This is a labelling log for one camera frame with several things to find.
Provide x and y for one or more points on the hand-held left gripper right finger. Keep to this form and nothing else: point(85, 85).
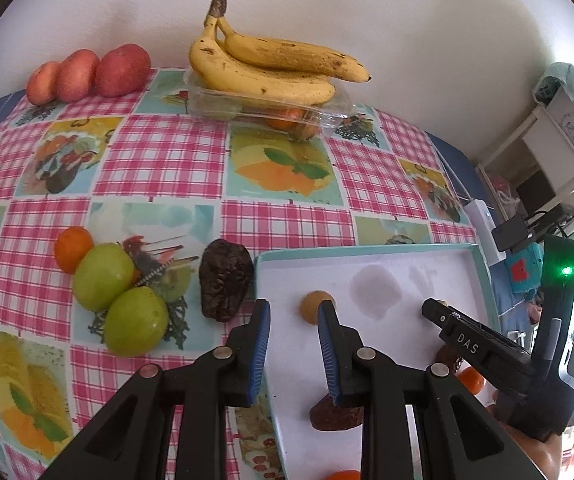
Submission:
point(327, 345)

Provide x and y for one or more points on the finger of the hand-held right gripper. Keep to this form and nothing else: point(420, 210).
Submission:
point(434, 310)

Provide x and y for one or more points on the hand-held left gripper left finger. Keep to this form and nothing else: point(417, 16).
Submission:
point(259, 340)

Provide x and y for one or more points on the dark wrinkled avocado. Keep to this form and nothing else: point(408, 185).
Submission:
point(334, 415)
point(224, 285)
point(447, 357)

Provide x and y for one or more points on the teal rimmed white tray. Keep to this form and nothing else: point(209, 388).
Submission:
point(287, 280)

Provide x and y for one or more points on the green apple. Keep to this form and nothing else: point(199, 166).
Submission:
point(103, 276)
point(136, 321)

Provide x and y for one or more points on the person's right hand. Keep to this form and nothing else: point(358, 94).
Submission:
point(537, 460)

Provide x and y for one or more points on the teal box red label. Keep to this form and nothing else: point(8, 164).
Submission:
point(522, 272)

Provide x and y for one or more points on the white power strip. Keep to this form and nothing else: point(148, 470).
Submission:
point(482, 225)

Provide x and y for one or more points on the black adapter box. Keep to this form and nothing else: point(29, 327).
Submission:
point(512, 232)

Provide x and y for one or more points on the small packed orange tangerine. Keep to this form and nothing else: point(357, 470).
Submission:
point(309, 130)

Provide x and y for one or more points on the clear plastic clamshell container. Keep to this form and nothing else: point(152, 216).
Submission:
point(337, 115)

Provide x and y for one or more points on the white printed box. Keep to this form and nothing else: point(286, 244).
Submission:
point(567, 135)

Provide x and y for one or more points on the packed green jujube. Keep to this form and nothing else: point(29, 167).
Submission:
point(222, 107)

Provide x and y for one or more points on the teal cloth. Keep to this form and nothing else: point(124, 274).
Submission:
point(557, 80)

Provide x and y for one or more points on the spotted yellow banana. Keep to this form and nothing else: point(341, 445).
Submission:
point(292, 55)

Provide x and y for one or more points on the large red apple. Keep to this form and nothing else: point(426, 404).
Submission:
point(122, 69)

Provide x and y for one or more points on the small red apple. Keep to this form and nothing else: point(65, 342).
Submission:
point(42, 82)

